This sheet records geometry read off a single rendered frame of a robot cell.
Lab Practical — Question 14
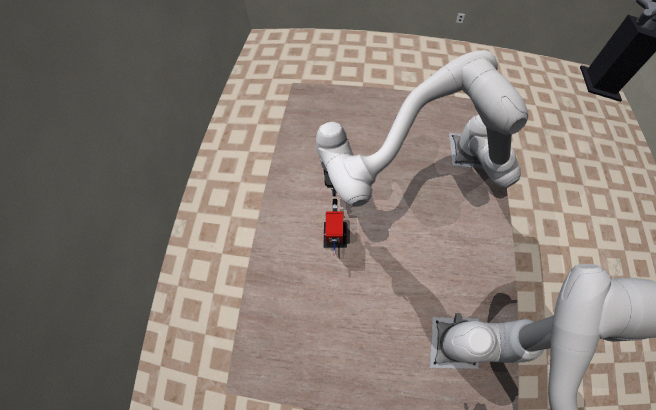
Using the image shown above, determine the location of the red pencil sharpener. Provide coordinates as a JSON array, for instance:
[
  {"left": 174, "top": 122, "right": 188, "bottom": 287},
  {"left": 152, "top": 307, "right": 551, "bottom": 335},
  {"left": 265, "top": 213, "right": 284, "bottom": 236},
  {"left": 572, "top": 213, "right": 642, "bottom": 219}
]
[{"left": 323, "top": 199, "right": 346, "bottom": 255}]

